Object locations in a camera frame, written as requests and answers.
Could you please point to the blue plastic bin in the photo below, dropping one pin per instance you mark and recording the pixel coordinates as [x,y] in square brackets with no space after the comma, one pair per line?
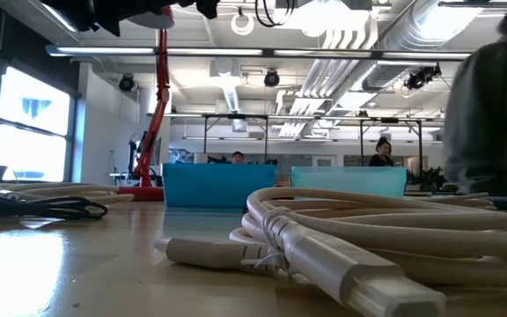
[218,185]

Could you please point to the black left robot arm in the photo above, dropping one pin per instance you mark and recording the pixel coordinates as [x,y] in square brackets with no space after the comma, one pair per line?
[82,13]

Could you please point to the black background rig frame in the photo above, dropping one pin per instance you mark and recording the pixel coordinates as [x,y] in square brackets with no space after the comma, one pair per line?
[390,120]
[236,116]

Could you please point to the red desk lamp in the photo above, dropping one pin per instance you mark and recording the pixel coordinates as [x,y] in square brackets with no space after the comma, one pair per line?
[141,193]

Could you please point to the black ceiling camera cluster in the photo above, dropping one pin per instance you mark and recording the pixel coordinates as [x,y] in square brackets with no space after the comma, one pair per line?
[418,79]

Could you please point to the large window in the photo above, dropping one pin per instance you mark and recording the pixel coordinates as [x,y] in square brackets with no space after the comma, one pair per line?
[33,110]

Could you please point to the person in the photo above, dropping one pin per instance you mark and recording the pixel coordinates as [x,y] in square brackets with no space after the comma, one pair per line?
[381,158]
[491,123]
[237,157]

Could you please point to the black ceiling spotlight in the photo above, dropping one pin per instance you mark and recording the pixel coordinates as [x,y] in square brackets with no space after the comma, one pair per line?
[271,78]
[127,83]

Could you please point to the long overhead light bar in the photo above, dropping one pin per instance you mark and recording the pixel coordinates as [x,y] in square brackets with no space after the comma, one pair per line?
[214,51]

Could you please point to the silver ceiling duct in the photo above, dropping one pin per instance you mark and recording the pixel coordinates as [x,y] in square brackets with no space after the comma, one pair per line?
[412,26]

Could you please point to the teal plastic bin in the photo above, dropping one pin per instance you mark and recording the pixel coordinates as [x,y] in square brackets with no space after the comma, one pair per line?
[350,180]

